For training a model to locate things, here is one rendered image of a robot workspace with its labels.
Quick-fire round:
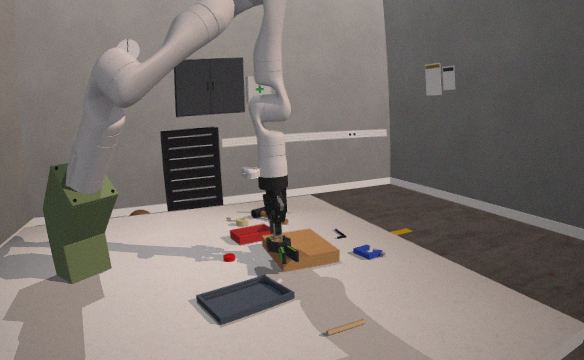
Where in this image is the tan wooden rod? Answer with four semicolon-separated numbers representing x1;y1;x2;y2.
326;319;365;336

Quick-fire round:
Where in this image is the black spring clamp with green grips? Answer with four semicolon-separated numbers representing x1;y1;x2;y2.
266;235;299;264

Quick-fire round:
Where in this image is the tan hollow cylinder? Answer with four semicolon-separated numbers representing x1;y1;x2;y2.
236;218;248;227

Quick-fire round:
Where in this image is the light wooden board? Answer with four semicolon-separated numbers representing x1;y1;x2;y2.
268;229;339;272

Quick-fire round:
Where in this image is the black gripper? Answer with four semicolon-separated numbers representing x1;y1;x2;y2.
258;175;288;237

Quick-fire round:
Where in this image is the wooden-handled black mallet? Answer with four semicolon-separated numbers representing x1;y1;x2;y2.
251;207;288;224

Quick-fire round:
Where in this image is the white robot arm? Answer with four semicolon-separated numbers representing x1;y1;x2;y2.
66;0;291;194

